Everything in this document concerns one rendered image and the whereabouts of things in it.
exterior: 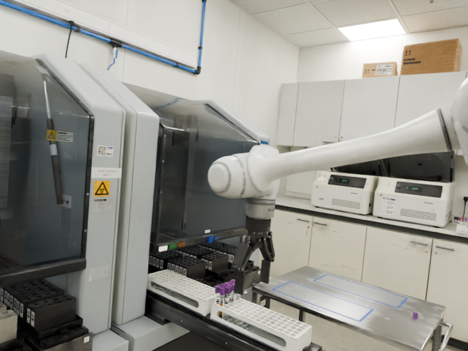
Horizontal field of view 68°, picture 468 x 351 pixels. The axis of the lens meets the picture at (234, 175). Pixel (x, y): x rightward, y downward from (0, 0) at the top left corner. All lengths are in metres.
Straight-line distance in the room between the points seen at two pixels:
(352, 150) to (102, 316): 0.89
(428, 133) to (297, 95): 3.16
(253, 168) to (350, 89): 2.98
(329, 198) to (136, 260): 2.45
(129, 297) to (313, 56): 3.65
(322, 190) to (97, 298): 2.61
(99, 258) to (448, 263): 2.68
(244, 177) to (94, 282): 0.59
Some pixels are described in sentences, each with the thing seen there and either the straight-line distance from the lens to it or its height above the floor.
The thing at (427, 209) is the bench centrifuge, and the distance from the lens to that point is 3.21.
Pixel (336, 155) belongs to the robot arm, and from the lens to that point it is 0.85.
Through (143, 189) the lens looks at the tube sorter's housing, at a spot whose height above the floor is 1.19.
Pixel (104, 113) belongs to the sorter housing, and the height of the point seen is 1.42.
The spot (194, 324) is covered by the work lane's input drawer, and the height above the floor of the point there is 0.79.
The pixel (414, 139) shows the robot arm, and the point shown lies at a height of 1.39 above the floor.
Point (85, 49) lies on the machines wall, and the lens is 2.39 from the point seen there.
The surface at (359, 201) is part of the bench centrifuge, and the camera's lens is 3.31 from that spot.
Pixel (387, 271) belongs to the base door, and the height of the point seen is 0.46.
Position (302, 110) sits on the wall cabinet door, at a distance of 3.91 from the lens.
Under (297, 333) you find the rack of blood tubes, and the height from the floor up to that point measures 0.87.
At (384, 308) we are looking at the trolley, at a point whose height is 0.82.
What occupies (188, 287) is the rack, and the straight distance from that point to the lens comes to 1.26.
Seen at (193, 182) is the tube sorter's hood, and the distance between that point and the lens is 1.33.
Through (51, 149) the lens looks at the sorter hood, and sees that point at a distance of 1.01.
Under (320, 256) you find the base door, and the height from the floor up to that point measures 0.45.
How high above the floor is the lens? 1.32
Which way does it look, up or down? 3 degrees down
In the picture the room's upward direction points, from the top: 5 degrees clockwise
